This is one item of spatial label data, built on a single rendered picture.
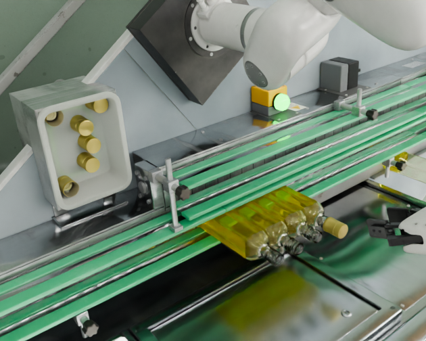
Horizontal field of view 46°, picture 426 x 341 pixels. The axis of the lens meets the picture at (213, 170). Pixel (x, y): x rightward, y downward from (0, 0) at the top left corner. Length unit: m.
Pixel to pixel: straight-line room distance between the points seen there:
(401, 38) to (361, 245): 0.86
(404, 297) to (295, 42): 0.67
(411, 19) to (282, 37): 0.26
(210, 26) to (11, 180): 0.53
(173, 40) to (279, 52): 0.36
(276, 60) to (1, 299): 0.65
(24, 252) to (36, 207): 0.12
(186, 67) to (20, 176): 0.43
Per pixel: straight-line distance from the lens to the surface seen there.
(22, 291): 1.01
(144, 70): 1.18
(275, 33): 0.82
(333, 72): 1.53
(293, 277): 1.21
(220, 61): 1.22
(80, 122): 1.06
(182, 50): 1.15
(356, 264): 1.32
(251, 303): 1.14
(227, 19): 1.08
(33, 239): 1.12
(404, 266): 1.34
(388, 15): 0.62
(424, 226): 0.80
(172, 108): 1.24
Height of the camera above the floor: 1.75
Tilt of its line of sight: 47 degrees down
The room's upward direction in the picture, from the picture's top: 118 degrees clockwise
